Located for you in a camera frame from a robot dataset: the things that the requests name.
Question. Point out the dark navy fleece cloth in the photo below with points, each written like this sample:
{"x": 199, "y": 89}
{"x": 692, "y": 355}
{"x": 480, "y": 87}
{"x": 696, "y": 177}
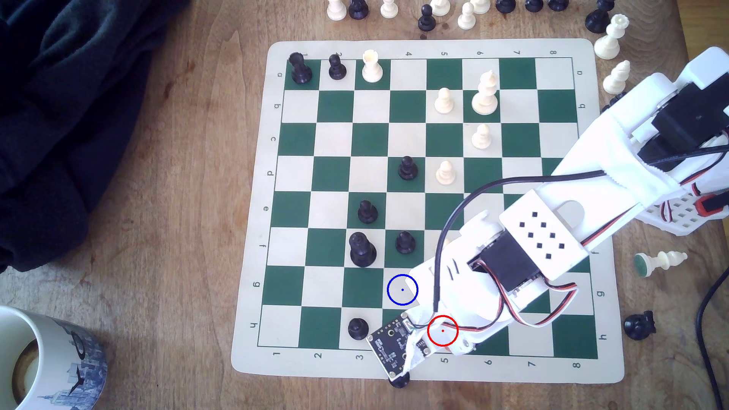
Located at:
{"x": 62, "y": 114}

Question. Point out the white chess pawn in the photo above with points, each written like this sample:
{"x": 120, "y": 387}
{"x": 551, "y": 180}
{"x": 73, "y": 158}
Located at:
{"x": 445, "y": 173}
{"x": 466, "y": 17}
{"x": 389, "y": 7}
{"x": 439, "y": 6}
{"x": 482, "y": 137}
{"x": 480, "y": 5}
{"x": 443, "y": 101}
{"x": 336, "y": 9}

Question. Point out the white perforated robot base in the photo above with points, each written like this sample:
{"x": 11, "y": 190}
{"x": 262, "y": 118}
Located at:
{"x": 678, "y": 213}

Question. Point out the white mug with blue print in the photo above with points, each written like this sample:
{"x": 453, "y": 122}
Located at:
{"x": 62, "y": 364}

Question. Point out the large black chess piece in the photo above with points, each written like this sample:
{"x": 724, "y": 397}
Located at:
{"x": 363, "y": 250}
{"x": 598, "y": 20}

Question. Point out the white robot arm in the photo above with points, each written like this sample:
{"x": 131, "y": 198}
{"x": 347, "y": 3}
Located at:
{"x": 547, "y": 202}

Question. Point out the tall white chess bishop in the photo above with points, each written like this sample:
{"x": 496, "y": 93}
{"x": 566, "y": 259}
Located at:
{"x": 485, "y": 95}

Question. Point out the black chess knight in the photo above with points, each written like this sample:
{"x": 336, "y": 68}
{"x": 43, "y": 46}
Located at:
{"x": 639, "y": 325}

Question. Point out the white chess rook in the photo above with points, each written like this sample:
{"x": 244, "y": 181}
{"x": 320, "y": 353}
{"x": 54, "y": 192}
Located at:
{"x": 372, "y": 67}

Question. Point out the white chess queen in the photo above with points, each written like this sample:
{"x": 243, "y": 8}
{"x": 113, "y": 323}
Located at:
{"x": 609, "y": 40}

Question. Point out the black chess rook corner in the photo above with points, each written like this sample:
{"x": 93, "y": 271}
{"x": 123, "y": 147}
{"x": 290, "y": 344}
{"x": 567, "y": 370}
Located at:
{"x": 300, "y": 69}

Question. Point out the black chess pawn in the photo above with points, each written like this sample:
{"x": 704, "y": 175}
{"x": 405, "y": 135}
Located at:
{"x": 426, "y": 19}
{"x": 358, "y": 8}
{"x": 358, "y": 329}
{"x": 533, "y": 4}
{"x": 368, "y": 212}
{"x": 408, "y": 169}
{"x": 337, "y": 68}
{"x": 558, "y": 4}
{"x": 405, "y": 243}
{"x": 506, "y": 4}

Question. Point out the black camera circuit board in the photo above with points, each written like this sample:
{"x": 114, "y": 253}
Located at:
{"x": 390, "y": 344}

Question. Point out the green and cream chess mat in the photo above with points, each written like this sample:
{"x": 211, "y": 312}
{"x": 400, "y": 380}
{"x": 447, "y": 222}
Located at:
{"x": 336, "y": 171}

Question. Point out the white chess piece green felt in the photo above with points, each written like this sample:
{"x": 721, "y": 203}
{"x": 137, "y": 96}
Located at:
{"x": 663, "y": 261}

